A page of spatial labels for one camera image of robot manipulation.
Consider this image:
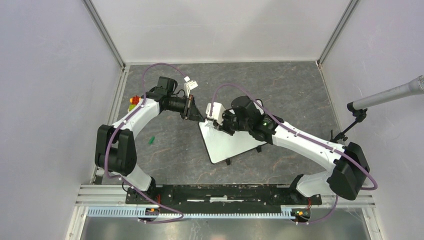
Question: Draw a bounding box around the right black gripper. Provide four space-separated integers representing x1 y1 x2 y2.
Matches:
213 109 251 136

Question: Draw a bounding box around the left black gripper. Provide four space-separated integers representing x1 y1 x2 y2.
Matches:
167 94 205 123

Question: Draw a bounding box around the small whiteboard with stand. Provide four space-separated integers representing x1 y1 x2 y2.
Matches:
198 121 266 164

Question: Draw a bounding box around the green marker cap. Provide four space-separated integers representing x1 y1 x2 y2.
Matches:
148 136 155 145

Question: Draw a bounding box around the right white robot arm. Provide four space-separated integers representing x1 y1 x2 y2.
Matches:
206 96 370 204

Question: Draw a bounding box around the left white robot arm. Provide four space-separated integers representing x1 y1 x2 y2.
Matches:
94 76 205 204

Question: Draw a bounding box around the black microphone stand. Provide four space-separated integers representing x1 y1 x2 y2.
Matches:
329 108 368 143

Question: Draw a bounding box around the grey microphone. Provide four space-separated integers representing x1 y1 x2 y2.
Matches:
347 75 424 112

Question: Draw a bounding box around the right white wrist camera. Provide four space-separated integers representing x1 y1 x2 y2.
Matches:
205 102 226 126

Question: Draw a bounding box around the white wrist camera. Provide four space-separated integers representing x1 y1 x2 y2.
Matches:
205 102 226 126
183 76 199 96

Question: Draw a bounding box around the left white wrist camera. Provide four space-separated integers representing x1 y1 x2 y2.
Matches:
183 76 199 96

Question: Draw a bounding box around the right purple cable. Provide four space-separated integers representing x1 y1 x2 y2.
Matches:
209 82 379 225

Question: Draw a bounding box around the purple cable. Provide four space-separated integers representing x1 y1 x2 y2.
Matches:
209 82 379 225
103 62 188 224

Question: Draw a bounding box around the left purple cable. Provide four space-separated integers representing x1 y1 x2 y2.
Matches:
103 62 188 224

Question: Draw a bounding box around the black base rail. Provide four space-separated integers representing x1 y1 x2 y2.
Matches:
125 184 322 216

